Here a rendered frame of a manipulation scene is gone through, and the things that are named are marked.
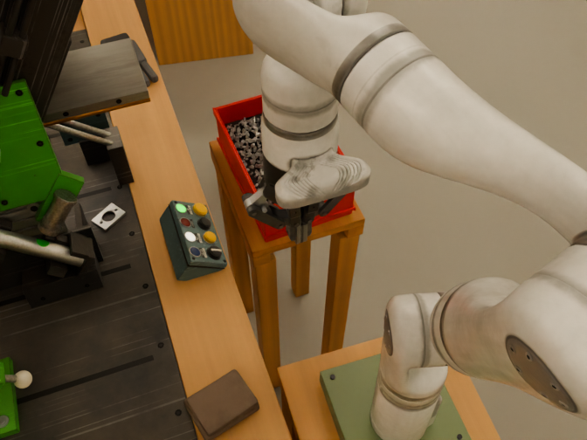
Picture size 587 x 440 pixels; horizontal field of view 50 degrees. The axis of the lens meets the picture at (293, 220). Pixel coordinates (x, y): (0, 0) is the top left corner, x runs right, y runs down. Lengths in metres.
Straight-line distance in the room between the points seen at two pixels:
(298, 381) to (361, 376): 0.11
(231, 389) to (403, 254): 1.36
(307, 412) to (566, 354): 0.78
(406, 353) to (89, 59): 0.81
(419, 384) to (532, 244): 1.63
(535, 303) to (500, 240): 2.04
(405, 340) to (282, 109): 0.34
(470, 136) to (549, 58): 2.83
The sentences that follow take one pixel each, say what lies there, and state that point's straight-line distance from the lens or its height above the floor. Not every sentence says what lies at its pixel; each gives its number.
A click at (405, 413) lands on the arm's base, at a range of 0.93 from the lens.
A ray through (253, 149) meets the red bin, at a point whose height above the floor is 0.88.
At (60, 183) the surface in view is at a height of 1.10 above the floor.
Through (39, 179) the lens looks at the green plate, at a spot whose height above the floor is 1.11.
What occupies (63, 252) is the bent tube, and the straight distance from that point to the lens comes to 1.15.
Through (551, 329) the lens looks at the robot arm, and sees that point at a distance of 0.36.
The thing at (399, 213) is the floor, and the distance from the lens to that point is 2.40.
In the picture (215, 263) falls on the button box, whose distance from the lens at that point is 1.15.
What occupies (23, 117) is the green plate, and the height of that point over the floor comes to 1.22.
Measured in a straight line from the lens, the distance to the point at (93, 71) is 1.24.
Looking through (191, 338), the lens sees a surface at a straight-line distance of 1.11.
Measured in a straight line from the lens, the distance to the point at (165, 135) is 1.41.
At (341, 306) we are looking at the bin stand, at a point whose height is 0.41.
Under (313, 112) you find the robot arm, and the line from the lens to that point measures 0.54.
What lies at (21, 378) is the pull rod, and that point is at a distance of 1.09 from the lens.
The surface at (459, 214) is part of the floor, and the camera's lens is 2.44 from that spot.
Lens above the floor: 1.89
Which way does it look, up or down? 54 degrees down
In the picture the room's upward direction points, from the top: straight up
